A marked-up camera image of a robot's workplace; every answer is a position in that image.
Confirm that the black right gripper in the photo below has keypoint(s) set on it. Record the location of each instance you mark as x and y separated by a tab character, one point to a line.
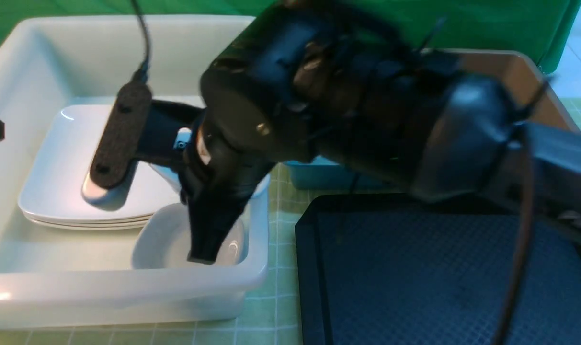
217	156

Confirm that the white bowl tray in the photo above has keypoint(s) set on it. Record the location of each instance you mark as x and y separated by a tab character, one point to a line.
165	242
173	180

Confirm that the white rectangular rice plate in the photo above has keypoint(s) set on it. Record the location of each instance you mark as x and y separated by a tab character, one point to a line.
53	187

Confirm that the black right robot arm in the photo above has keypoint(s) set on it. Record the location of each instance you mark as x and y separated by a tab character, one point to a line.
324	78

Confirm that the lower white square plate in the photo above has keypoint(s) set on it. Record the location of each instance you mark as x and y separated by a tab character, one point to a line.
79	227

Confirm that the white square plate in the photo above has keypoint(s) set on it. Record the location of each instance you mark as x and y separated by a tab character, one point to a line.
79	227
92	222

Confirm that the top white square plate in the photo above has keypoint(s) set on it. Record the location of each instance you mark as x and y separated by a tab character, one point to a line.
92	222

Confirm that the teal plastic bin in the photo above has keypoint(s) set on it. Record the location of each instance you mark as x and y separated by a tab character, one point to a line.
320	174

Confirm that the green checkered tablecloth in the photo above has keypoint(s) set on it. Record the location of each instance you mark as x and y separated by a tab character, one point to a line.
269	313

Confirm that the large white plastic tub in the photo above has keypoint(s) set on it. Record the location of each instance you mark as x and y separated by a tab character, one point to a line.
58	78

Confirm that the black serving tray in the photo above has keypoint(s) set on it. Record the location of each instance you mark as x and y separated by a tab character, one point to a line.
384	270

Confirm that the brown plastic bin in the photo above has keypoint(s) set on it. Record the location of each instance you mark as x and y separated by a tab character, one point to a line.
522	78

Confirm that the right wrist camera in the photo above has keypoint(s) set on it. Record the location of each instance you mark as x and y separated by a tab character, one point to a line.
114	163

